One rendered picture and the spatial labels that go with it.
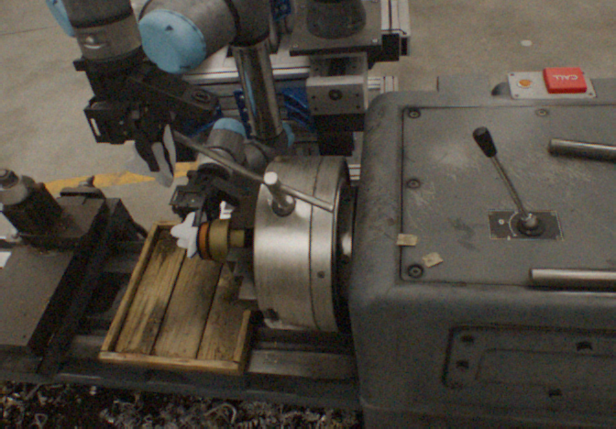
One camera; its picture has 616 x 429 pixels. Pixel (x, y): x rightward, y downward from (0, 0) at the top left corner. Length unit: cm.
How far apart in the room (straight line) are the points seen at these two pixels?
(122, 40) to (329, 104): 68
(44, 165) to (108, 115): 257
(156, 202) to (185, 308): 157
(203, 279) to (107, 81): 60
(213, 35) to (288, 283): 46
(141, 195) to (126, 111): 207
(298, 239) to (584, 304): 39
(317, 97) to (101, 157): 205
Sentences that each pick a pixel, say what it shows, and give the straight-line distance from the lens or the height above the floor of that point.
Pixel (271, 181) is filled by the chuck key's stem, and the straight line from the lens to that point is 72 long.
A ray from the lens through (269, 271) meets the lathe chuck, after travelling 80.
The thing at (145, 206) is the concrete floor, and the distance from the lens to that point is 269.
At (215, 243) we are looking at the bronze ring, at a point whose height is 111.
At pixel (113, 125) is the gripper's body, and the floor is 143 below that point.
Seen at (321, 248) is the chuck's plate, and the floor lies 120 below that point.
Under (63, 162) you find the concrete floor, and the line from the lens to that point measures 321.
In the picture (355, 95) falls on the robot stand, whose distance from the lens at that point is 122.
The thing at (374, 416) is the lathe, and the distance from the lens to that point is 110.
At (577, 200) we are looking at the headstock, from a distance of 79.
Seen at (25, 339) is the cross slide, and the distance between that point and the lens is 118.
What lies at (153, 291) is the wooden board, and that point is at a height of 88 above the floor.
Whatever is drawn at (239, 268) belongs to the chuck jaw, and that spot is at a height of 110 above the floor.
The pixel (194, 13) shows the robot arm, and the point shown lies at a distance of 94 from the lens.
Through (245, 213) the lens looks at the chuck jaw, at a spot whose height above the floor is 114.
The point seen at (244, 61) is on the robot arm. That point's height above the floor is 125.
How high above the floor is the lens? 183
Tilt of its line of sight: 48 degrees down
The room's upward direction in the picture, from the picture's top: 11 degrees counter-clockwise
